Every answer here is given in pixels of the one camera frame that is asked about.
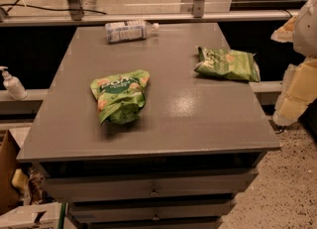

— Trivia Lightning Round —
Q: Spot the metal frame rail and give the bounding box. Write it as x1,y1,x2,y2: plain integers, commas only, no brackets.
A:
0,9,299,27

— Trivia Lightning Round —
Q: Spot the white cardboard box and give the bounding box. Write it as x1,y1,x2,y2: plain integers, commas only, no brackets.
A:
0,202,63,229

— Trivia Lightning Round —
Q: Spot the grey drawer cabinet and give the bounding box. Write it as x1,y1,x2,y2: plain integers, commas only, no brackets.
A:
18,23,279,229

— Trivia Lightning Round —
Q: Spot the white pump dispenser bottle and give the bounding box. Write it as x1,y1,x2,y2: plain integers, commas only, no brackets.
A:
0,66,28,100

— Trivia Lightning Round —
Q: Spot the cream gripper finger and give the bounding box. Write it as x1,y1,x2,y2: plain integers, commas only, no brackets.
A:
270,17,296,43
272,57,317,126

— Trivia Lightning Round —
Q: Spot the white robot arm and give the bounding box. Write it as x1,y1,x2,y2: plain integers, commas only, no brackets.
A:
270,0,317,126

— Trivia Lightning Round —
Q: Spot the green snack bag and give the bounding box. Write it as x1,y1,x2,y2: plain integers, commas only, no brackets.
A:
195,47,261,82

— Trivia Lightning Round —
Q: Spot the brown cardboard box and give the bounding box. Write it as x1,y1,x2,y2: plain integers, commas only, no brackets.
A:
0,130,20,214

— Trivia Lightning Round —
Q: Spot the green rice chip bag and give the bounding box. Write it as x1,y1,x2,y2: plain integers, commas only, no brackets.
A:
90,69,150,125

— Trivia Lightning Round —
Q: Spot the plastic bottle with blue label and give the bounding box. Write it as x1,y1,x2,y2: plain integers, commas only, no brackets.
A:
105,20,159,44

